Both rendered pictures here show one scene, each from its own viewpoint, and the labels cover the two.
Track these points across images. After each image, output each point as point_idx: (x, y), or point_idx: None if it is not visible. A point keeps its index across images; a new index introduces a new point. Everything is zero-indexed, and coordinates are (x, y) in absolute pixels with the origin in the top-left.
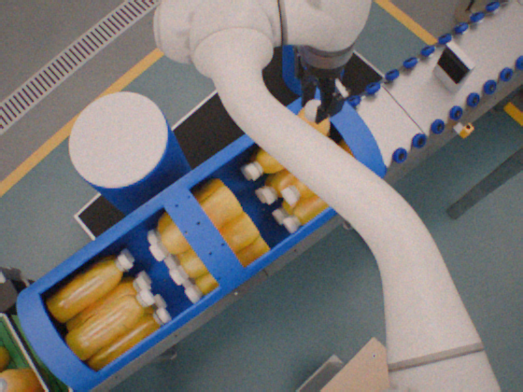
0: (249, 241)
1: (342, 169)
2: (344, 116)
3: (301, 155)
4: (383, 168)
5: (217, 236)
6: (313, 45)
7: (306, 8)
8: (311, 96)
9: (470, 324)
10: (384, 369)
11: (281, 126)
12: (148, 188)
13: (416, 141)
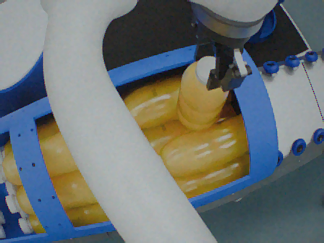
0: (86, 203)
1: (158, 219)
2: (250, 87)
3: (104, 177)
4: (275, 164)
5: (48, 186)
6: (202, 5)
7: None
8: (209, 52)
9: None
10: None
11: (90, 120)
12: (12, 97)
13: (316, 136)
